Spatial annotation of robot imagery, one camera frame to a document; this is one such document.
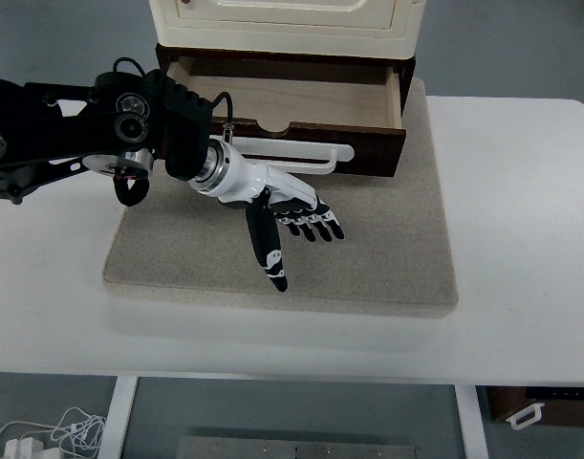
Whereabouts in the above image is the black white robotic hand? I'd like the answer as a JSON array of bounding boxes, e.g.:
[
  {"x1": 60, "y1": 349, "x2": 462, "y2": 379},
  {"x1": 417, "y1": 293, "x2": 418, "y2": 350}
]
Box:
[{"x1": 189, "y1": 139, "x2": 344, "y2": 292}]

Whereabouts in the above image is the dark wooden drawer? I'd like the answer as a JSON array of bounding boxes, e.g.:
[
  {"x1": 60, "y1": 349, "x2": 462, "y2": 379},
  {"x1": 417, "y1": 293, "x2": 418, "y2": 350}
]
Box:
[{"x1": 167, "y1": 56, "x2": 410, "y2": 177}]

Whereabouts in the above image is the cream upper cabinet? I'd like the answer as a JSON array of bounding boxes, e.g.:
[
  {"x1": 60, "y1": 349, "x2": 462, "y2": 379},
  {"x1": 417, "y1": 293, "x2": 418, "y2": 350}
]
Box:
[{"x1": 149, "y1": 0, "x2": 426, "y2": 59}]

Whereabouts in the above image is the spare brown drawer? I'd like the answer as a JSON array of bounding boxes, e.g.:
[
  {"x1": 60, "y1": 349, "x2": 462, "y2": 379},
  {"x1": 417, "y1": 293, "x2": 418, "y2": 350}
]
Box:
[{"x1": 487, "y1": 386, "x2": 584, "y2": 430}]

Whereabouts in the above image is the beige square mat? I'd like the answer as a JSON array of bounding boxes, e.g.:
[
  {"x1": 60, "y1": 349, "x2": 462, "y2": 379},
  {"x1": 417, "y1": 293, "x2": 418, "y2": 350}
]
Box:
[{"x1": 103, "y1": 79, "x2": 458, "y2": 317}]

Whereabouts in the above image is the white left table leg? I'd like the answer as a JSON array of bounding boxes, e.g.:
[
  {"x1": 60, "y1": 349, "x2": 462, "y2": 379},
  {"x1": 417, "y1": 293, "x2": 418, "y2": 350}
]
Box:
[{"x1": 97, "y1": 376, "x2": 139, "y2": 459}]

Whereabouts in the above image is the white table leg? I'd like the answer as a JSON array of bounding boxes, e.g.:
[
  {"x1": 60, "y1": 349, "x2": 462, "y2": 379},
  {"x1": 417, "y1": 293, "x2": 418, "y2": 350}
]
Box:
[
  {"x1": 97, "y1": 376, "x2": 139, "y2": 459},
  {"x1": 454, "y1": 384, "x2": 489, "y2": 459}
]

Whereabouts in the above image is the white power adapter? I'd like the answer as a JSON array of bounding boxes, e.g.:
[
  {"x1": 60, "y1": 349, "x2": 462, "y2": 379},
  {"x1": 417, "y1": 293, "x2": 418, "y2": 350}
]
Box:
[{"x1": 3, "y1": 437, "x2": 44, "y2": 459}]

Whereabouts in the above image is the white right table leg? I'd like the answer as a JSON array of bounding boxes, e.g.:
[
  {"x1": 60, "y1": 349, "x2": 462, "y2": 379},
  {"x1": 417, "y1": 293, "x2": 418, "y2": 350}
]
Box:
[{"x1": 454, "y1": 384, "x2": 489, "y2": 459}]

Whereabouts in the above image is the white drawer handle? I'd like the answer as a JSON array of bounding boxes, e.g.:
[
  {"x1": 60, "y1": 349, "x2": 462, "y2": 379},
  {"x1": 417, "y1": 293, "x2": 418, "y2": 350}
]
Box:
[{"x1": 231, "y1": 137, "x2": 355, "y2": 175}]

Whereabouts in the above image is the dark wooden cabinet frame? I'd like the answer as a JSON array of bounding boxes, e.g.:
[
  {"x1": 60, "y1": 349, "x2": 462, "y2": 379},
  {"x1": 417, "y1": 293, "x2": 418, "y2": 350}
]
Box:
[{"x1": 155, "y1": 43, "x2": 416, "y2": 113}]

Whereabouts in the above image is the white cable bundle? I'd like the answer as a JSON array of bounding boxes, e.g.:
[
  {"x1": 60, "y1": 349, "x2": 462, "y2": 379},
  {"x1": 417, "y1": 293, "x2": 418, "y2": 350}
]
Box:
[{"x1": 0, "y1": 406, "x2": 108, "y2": 459}]

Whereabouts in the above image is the spare white handle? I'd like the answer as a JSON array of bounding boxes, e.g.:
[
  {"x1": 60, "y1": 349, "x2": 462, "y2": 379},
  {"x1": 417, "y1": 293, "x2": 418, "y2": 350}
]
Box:
[{"x1": 506, "y1": 403, "x2": 545, "y2": 430}]

